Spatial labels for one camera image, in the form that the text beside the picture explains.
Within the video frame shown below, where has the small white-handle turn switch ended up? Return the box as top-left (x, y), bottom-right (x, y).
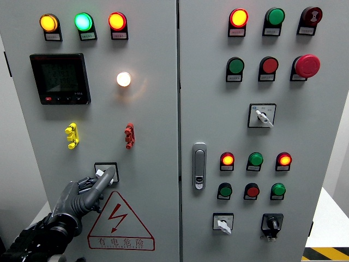
top-left (212, 212), bottom-right (234, 235)
top-left (94, 162), bottom-right (120, 187)

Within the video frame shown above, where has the red warning triangle sticker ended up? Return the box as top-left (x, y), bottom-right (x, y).
top-left (87, 190), bottom-right (156, 252)

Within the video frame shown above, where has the pale grey door with display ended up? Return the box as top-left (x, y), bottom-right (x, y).
top-left (0, 0), bottom-right (181, 262)

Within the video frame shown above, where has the silver door lock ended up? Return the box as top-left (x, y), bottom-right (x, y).
top-left (192, 142), bottom-right (208, 191)

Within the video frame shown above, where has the black display meter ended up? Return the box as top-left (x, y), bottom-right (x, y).
top-left (29, 53), bottom-right (92, 105)

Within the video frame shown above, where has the white round lamp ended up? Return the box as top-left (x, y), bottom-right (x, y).
top-left (116, 71), bottom-right (132, 88)

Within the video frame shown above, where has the small green push button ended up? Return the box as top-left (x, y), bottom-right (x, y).
top-left (218, 182), bottom-right (233, 198)

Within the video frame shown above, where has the small red round lamp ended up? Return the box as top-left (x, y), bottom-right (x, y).
top-left (275, 152), bottom-right (293, 167)
top-left (220, 152), bottom-right (235, 166)

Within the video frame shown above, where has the pale grey door with lock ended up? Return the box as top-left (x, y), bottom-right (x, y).
top-left (178, 0), bottom-right (349, 262)

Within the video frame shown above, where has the small red push button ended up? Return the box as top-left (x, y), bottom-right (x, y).
top-left (244, 182), bottom-right (260, 198)

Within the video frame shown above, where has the small green round lamp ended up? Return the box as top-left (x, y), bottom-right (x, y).
top-left (248, 152), bottom-right (264, 167)
top-left (270, 182), bottom-right (286, 197)

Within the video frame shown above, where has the large green round lamp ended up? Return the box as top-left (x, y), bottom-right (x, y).
top-left (265, 7), bottom-right (286, 27)
top-left (74, 12), bottom-right (94, 32)

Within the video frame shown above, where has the large yellow round lamp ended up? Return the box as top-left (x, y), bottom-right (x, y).
top-left (39, 13), bottom-right (59, 33)

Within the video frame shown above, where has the large red round lamp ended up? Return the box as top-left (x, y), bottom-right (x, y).
top-left (108, 11), bottom-right (128, 31)
top-left (229, 8), bottom-right (249, 28)

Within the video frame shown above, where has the large green push button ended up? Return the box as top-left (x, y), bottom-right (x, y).
top-left (226, 56), bottom-right (245, 74)

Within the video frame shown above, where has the large red push button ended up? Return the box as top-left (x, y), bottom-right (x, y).
top-left (259, 56), bottom-right (279, 74)

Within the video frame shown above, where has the black yellow striped tape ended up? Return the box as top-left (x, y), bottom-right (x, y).
top-left (302, 247), bottom-right (349, 262)

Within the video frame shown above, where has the large red stop button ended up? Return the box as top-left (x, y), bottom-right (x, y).
top-left (294, 53), bottom-right (321, 79)

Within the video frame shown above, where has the dark red buzzer lamp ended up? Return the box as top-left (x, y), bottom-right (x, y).
top-left (302, 6), bottom-right (323, 26)

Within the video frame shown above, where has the small yellow handle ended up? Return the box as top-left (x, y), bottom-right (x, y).
top-left (64, 122), bottom-right (80, 150)

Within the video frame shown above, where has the small red handle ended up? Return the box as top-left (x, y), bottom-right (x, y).
top-left (124, 123), bottom-right (136, 150)

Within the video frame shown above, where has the black-handle turn switch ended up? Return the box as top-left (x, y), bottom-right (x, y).
top-left (260, 213), bottom-right (284, 242)

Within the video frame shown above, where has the large white-handle turn switch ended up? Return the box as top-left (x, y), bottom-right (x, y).
top-left (247, 103), bottom-right (277, 129)

